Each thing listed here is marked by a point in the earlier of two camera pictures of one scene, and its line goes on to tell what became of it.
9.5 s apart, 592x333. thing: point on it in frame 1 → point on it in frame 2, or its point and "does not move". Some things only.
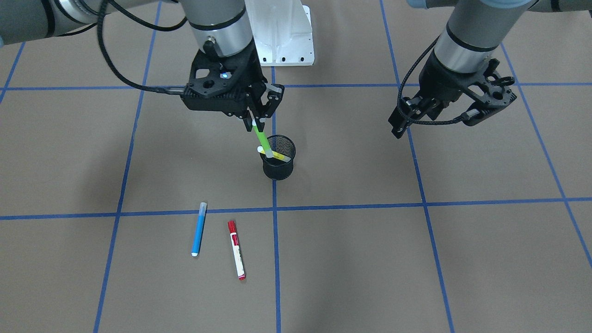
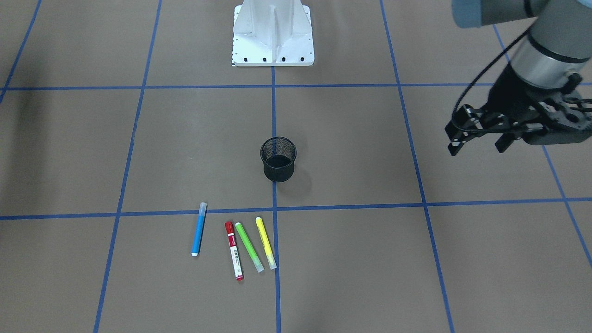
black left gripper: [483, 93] → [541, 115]
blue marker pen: [202, 213] does not move
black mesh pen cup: [275, 169] does not move
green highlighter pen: [268, 150] → [257, 264]
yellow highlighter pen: [276, 155] → [270, 255]
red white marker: [236, 245] does not move
